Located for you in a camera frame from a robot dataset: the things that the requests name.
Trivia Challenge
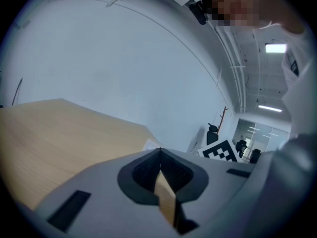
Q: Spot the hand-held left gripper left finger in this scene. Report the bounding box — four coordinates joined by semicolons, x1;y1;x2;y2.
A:
34;148;181;238

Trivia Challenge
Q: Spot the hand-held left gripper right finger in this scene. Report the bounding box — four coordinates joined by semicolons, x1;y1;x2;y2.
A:
161;148;256;238

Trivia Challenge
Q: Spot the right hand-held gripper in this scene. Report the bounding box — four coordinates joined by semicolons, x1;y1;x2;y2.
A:
197;139;241;163

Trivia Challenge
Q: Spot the black headrest office chair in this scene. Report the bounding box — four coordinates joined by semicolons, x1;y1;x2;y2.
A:
206;122;219;146

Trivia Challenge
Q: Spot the brown coat rack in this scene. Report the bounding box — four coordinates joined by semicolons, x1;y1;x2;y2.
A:
216;106;230;135

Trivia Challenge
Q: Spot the light wooden table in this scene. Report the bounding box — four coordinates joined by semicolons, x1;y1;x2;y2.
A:
0;98;177;227

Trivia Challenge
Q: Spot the long ceiling light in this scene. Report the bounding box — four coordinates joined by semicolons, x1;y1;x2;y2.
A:
258;104;283;113

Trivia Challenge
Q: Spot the person's white shirt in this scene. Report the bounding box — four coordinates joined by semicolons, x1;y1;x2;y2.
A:
281;21;317;146

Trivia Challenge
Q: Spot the square ceiling light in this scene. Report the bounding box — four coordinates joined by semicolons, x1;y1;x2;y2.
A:
264;43;287;54

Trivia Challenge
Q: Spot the person's head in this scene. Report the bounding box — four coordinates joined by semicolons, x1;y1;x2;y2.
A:
202;0;305;34

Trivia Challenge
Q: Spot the black head-mounted camera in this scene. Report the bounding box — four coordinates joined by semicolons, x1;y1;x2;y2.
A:
188;0;209;25

